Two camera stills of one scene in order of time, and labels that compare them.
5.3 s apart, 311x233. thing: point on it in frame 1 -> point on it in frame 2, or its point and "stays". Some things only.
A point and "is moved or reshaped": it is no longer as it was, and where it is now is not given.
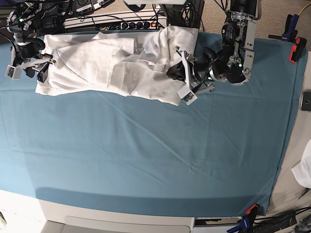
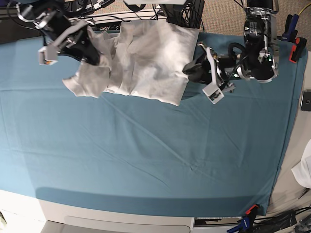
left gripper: [18, 59] -> [72, 36]
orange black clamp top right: [297, 49] stays
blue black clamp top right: [290, 33] stays
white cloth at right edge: [302, 171] stays
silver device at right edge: [305, 102] stays
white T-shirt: [120, 63] is moved or reshaped
